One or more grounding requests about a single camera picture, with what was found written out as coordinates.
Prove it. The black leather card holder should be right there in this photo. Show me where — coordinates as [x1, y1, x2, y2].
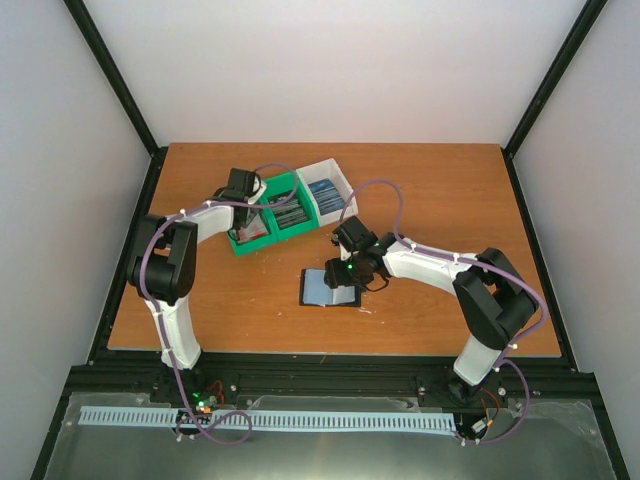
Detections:
[299, 269, 361, 307]

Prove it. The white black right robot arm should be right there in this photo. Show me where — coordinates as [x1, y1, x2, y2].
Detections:
[325, 217, 548, 387]

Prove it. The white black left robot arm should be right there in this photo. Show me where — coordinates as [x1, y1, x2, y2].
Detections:
[126, 168, 266, 403]

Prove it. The red white card stack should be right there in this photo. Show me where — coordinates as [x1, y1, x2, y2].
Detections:
[236, 217, 269, 245]

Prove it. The black card stack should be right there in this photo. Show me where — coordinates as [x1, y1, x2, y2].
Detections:
[268, 192, 310, 230]

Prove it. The blue card stack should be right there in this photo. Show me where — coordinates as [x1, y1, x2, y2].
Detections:
[308, 178, 345, 215]

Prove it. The green double plastic bin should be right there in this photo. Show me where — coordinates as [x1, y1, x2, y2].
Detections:
[230, 173, 319, 256]

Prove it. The white plastic bin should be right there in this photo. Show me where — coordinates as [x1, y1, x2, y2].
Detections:
[296, 158, 358, 227]

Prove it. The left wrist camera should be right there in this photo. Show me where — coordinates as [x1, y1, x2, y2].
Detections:
[247, 176, 267, 205]

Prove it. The black frame rail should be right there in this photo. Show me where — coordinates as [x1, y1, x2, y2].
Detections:
[63, 0, 165, 158]

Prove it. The metal base plate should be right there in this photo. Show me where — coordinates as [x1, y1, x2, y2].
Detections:
[44, 394, 616, 479]

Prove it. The light blue cable duct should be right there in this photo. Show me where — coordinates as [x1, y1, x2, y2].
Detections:
[78, 406, 456, 435]

